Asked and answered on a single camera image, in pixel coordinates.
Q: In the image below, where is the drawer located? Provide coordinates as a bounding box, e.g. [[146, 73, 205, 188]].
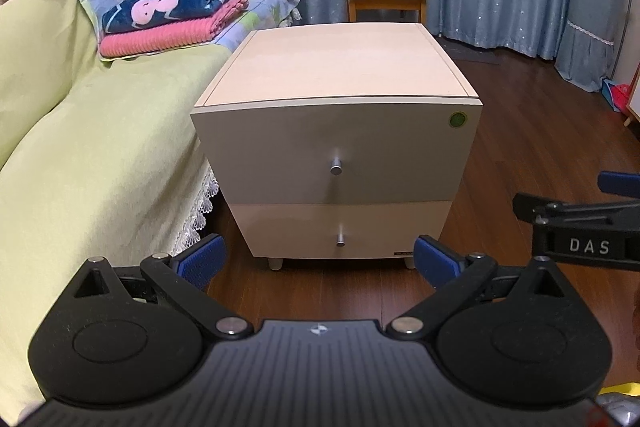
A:
[[229, 202, 451, 259], [192, 96, 482, 205]]

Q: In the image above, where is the light wood nightstand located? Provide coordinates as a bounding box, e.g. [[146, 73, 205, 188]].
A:
[[188, 22, 484, 270]]

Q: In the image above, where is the pink folded blanket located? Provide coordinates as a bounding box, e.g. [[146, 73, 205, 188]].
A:
[[99, 0, 250, 58]]

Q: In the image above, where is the navy patterned blanket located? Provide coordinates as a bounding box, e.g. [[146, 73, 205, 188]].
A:
[[101, 0, 229, 35]]

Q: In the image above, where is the green sofa cover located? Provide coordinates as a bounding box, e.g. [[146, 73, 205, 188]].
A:
[[1, 0, 230, 424]]

